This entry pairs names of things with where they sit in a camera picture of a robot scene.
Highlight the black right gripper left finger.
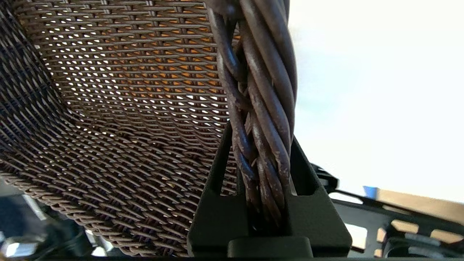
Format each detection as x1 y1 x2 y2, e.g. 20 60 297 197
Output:
186 121 251 258

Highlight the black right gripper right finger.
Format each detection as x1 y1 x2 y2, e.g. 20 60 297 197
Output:
285 136 353 258

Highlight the dark brown wicker basket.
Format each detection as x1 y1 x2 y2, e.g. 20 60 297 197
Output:
0 0 298 258

